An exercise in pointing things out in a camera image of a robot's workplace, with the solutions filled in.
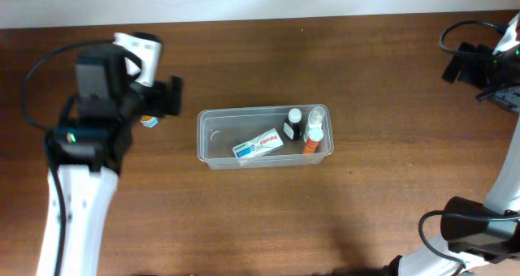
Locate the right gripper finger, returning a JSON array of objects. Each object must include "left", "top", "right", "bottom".
[
  {"left": 441, "top": 42, "right": 492, "bottom": 84},
  {"left": 475, "top": 84, "right": 519, "bottom": 114}
]

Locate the small jar gold lid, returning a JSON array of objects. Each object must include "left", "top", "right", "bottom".
[{"left": 140, "top": 116, "right": 158, "bottom": 127}]

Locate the white Panadol box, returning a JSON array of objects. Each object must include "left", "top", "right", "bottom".
[{"left": 232, "top": 128, "right": 284, "bottom": 158}]

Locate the dark syrup bottle white cap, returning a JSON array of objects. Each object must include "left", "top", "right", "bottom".
[{"left": 284, "top": 108, "right": 302, "bottom": 140}]

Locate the white lotion bottle clear cap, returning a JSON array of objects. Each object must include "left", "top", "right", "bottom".
[{"left": 303, "top": 106, "right": 327, "bottom": 141}]

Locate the orange tube white cap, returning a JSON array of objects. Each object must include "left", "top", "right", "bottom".
[{"left": 302, "top": 127, "right": 324, "bottom": 154}]

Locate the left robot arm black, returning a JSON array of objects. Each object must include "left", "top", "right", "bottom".
[{"left": 37, "top": 41, "right": 182, "bottom": 275}]

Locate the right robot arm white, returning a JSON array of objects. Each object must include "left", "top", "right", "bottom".
[{"left": 382, "top": 16, "right": 519, "bottom": 275}]

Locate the clear plastic container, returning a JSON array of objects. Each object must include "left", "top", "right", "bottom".
[{"left": 197, "top": 104, "right": 334, "bottom": 170}]

